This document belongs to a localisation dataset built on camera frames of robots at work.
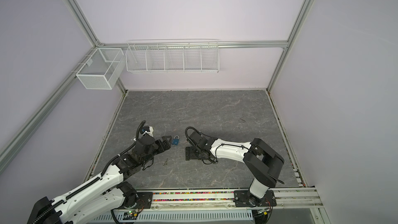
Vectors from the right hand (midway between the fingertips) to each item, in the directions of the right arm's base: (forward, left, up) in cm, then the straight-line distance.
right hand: (192, 156), depth 86 cm
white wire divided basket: (+56, -1, +29) cm, 63 cm away
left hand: (+4, +13, +10) cm, 17 cm away
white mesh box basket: (+50, +61, +24) cm, 82 cm away
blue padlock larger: (+10, +11, -1) cm, 15 cm away
